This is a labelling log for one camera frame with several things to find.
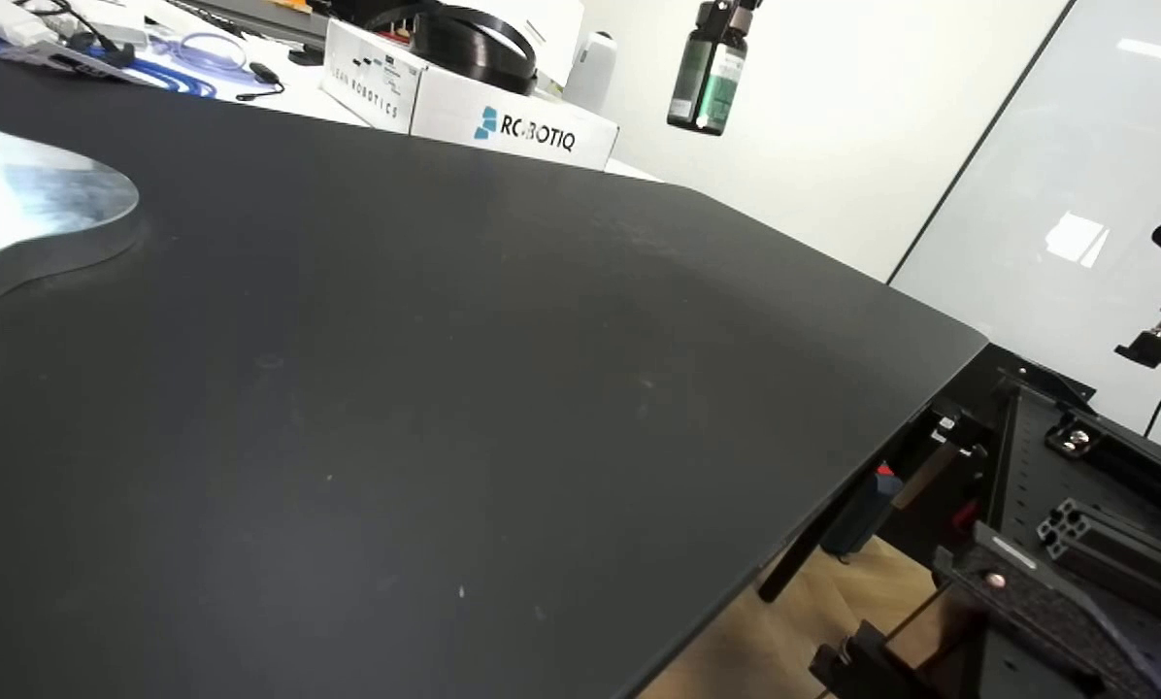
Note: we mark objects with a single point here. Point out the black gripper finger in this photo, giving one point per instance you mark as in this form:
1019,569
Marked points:
739,14

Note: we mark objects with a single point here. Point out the small dark green bottle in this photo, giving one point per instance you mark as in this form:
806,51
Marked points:
709,71

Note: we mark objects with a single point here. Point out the white cylindrical container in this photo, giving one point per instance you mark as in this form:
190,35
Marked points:
590,71

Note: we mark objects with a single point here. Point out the black round object on box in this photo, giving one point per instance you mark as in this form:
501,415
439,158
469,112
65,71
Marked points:
475,45

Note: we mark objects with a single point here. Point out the white Robotiq cardboard box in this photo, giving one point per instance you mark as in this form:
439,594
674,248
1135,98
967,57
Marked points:
394,90

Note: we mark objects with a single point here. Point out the blue and white clutter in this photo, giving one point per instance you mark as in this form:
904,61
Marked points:
133,41

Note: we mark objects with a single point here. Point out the black aluminium frame structure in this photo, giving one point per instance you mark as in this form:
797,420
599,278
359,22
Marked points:
1039,525

